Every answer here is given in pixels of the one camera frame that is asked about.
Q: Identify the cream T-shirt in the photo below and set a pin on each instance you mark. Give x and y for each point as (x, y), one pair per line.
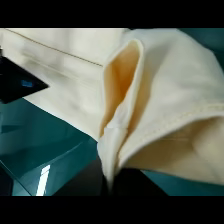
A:
(166, 86)

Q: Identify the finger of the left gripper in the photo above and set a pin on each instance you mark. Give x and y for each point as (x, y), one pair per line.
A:
(16, 81)

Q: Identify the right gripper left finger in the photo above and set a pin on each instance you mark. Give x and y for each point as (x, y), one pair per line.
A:
(90, 183)

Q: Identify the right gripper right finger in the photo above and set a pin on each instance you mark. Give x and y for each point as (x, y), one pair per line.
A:
(136, 183)

